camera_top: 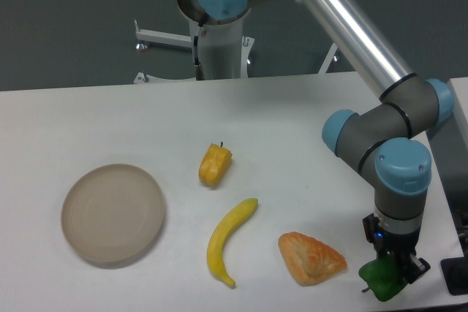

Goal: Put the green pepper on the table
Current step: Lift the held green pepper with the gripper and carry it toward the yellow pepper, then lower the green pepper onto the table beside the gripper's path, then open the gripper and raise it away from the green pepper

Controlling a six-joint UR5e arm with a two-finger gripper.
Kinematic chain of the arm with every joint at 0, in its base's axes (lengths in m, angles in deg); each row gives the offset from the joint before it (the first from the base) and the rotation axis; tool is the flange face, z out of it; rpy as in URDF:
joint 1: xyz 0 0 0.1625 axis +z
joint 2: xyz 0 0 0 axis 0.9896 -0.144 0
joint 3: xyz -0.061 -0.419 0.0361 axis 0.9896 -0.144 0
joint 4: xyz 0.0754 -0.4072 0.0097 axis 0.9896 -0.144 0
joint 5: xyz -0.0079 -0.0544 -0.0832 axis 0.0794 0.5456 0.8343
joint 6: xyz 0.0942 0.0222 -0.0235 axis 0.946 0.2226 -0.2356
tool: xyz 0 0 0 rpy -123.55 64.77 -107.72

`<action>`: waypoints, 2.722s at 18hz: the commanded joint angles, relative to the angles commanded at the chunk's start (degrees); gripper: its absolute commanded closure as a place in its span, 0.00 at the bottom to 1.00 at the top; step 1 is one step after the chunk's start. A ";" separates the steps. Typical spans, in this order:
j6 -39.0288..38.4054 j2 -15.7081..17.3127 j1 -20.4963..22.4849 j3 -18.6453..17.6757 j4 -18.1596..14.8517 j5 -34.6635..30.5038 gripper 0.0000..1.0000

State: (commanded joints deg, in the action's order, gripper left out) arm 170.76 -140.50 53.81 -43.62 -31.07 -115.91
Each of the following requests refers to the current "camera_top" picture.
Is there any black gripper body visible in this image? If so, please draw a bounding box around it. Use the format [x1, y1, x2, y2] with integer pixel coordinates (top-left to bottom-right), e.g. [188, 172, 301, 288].
[363, 212, 423, 257]

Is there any green pepper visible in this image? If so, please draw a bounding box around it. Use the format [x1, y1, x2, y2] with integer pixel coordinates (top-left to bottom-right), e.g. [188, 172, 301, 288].
[358, 255, 407, 302]

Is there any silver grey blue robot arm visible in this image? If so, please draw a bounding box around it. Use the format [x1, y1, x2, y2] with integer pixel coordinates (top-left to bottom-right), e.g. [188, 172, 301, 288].
[177, 0, 454, 284]

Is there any yellow pepper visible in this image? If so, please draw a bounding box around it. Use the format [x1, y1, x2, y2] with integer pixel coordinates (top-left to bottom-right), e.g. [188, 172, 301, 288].
[198, 142, 233, 188]

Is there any black device at right edge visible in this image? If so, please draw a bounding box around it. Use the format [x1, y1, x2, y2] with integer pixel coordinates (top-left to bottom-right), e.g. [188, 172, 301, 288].
[440, 257, 467, 296]

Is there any orange triangular pastry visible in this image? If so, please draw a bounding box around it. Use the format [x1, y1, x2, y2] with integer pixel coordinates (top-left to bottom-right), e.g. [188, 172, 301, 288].
[278, 232, 347, 286]

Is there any yellow banana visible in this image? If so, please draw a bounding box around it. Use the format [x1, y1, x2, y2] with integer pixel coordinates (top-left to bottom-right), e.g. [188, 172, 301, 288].
[206, 198, 259, 289]

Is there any beige round plate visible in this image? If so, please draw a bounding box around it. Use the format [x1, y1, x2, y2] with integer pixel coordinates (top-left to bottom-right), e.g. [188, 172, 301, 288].
[61, 164, 165, 269]

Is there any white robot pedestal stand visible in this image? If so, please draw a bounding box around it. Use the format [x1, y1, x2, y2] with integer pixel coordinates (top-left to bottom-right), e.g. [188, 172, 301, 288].
[135, 18, 341, 84]

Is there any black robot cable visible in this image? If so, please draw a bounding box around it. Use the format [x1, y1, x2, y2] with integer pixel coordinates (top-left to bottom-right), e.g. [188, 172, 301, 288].
[192, 12, 211, 81]

